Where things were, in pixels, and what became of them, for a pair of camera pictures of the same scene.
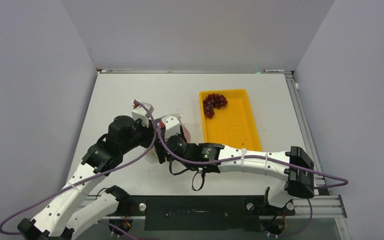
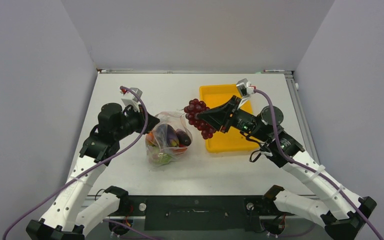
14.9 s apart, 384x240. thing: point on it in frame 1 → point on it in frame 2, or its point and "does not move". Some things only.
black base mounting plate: x=222 y=213 does not move
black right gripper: x=164 y=155 → x=222 y=113
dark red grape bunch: x=212 y=101 → x=195 y=107
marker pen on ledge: x=265 y=70 does not move
